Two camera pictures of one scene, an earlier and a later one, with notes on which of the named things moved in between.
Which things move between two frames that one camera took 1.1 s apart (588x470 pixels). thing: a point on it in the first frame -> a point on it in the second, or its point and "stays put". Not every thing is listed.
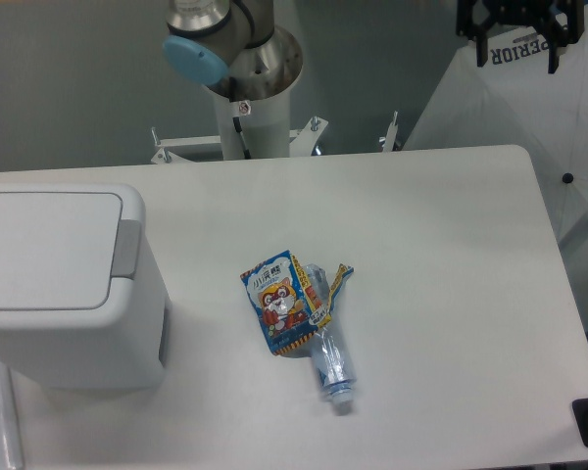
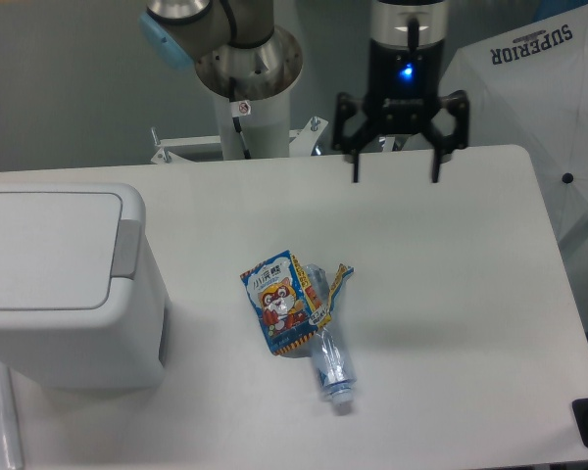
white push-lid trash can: (72, 291) stays put
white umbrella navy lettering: (561, 118) stays put
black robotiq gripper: (529, 13) -> (406, 57)
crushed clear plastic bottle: (330, 354) stays put
